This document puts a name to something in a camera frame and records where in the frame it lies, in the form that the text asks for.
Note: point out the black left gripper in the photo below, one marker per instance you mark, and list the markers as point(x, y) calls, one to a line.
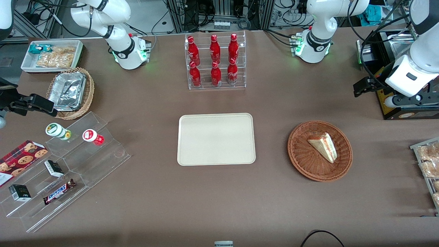
point(381, 78)

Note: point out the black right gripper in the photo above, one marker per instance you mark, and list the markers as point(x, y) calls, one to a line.
point(7, 98)

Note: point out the triangle sandwich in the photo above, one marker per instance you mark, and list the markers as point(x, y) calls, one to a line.
point(324, 145)

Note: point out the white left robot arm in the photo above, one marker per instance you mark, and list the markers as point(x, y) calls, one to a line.
point(317, 37)

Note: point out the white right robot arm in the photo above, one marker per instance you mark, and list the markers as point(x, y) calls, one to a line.
point(123, 51)

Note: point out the light oval wicker basket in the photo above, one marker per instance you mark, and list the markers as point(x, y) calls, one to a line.
point(87, 99)

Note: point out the tray of packaged pastries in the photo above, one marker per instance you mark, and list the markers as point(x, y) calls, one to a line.
point(416, 151)

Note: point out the brown round wicker basket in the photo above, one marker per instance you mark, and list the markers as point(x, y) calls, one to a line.
point(305, 161)

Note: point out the cream plastic tray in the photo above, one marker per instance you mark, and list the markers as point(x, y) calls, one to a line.
point(216, 139)

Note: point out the stacked aluminium foil trays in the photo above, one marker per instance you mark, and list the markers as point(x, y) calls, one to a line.
point(67, 91)

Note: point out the green sunflower yogurt cup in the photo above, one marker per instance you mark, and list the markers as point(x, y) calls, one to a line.
point(55, 130)

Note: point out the white rectangular bin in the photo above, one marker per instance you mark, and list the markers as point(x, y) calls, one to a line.
point(29, 63)

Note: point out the clear bag of crackers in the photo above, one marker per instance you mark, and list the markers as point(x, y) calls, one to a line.
point(51, 61)
point(67, 52)

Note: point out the teal snack packet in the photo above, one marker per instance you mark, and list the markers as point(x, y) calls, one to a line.
point(37, 49)

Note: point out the red strawberry yogurt cup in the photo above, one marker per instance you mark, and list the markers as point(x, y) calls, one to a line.
point(91, 136)

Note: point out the red chocolate chip cookie box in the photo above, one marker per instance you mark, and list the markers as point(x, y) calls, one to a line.
point(20, 159)

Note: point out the small black carton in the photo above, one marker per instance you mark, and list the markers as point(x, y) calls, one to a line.
point(54, 168)
point(19, 192)

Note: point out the teal cloth bundle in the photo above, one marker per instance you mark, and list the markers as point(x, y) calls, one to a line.
point(375, 13)

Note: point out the clear acrylic step stand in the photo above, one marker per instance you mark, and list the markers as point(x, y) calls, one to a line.
point(99, 164)

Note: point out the Snickers chocolate bar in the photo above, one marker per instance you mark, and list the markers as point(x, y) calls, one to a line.
point(59, 191)

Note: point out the wrapped bread roll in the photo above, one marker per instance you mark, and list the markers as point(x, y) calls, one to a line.
point(436, 186)
point(430, 169)
point(430, 151)
point(436, 199)

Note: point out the red cola bottle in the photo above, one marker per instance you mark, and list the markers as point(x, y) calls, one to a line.
point(216, 75)
point(232, 72)
point(193, 51)
point(195, 76)
point(233, 49)
point(215, 49)

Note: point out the clear acrylic bottle rack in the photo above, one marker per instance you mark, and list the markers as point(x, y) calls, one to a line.
point(216, 85)

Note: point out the small grey device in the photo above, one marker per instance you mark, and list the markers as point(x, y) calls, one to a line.
point(223, 244)

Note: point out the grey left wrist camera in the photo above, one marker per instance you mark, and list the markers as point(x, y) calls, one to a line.
point(404, 101)

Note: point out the aluminium equipment frame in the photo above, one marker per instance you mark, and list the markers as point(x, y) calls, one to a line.
point(223, 8)

